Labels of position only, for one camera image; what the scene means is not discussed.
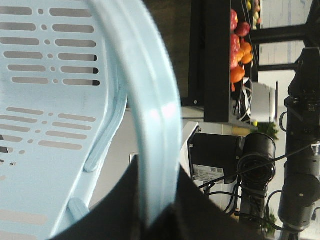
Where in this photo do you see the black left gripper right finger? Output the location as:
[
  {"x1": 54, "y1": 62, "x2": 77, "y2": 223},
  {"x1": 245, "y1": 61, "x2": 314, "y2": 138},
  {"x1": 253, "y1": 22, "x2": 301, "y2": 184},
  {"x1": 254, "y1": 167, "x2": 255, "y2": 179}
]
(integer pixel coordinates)
[{"x1": 147, "y1": 163, "x2": 266, "y2": 240}]

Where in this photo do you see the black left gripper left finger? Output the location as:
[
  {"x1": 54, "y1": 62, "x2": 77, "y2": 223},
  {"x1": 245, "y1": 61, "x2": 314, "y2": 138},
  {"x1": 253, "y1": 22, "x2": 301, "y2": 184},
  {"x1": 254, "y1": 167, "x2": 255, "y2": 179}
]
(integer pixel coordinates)
[{"x1": 49, "y1": 153, "x2": 148, "y2": 240}]

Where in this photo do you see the light blue plastic basket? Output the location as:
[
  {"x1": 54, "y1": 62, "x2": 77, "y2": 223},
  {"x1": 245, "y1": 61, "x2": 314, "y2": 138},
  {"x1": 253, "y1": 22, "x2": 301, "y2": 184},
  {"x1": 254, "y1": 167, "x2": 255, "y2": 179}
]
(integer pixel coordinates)
[{"x1": 0, "y1": 0, "x2": 182, "y2": 240}]

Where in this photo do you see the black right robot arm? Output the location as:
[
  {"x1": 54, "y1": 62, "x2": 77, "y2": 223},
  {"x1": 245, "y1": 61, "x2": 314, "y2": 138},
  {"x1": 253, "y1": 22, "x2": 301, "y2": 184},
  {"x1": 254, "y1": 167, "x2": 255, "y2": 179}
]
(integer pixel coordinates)
[{"x1": 278, "y1": 47, "x2": 320, "y2": 240}]

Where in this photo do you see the black head camera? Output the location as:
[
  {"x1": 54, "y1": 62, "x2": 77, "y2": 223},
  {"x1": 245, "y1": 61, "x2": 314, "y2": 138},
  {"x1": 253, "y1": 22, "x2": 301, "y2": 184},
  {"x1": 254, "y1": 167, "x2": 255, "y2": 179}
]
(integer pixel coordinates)
[{"x1": 189, "y1": 133, "x2": 276, "y2": 189}]

